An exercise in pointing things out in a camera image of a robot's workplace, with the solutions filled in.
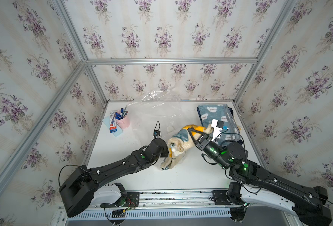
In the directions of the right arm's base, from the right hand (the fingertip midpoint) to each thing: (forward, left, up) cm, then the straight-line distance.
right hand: (191, 131), depth 57 cm
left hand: (+6, +9, -27) cm, 29 cm away
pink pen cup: (+26, +42, -31) cm, 58 cm away
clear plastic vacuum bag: (+45, +12, -35) cm, 59 cm away
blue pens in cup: (+31, +42, -26) cm, 59 cm away
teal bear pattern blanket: (+33, -28, -27) cm, 51 cm away
